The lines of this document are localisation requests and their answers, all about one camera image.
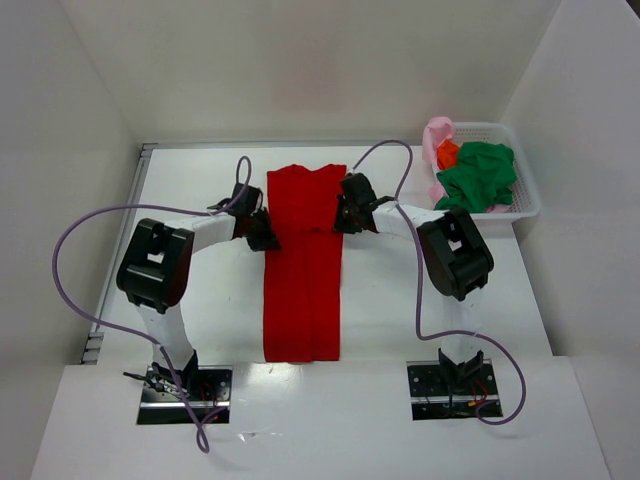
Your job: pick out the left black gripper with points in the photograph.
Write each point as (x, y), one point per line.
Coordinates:
(263, 232)

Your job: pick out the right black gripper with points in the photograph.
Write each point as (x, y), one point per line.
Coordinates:
(344, 215)

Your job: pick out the red t-shirt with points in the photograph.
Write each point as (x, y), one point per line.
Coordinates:
(302, 280)

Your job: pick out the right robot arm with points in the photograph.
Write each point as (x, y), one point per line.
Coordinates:
(450, 251)

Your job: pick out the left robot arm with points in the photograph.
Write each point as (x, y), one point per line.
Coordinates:
(155, 270)

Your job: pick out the orange t-shirt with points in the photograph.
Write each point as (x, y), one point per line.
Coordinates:
(447, 155)

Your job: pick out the pink t-shirt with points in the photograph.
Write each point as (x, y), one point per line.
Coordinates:
(437, 130)

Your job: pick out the green t-shirt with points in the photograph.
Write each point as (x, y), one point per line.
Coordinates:
(481, 179)

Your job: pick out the white plastic basket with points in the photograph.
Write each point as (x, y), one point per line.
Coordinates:
(526, 202)

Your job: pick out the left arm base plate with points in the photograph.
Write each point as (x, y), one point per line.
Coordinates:
(160, 403)

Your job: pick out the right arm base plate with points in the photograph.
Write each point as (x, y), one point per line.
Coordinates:
(432, 399)

